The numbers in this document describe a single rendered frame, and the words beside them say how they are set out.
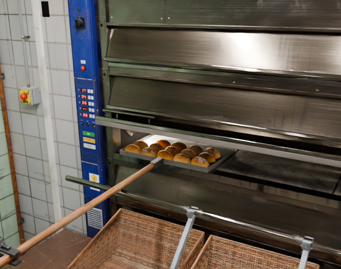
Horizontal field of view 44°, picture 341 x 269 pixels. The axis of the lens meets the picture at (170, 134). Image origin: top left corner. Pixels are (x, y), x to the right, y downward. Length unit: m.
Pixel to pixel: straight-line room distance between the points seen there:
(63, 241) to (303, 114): 1.67
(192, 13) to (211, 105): 0.44
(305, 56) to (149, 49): 0.76
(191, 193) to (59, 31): 1.16
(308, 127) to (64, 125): 1.45
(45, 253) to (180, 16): 1.58
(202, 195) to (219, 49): 0.76
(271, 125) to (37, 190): 1.74
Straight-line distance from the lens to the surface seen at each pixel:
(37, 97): 2.72
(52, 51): 2.58
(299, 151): 1.79
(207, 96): 2.04
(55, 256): 2.67
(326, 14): 1.83
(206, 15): 2.00
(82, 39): 2.37
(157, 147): 2.37
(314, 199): 2.01
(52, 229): 1.68
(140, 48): 2.18
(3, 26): 2.87
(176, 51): 2.06
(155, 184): 2.36
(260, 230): 1.71
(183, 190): 2.28
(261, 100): 1.95
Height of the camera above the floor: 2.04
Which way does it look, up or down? 18 degrees down
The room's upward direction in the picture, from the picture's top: 1 degrees counter-clockwise
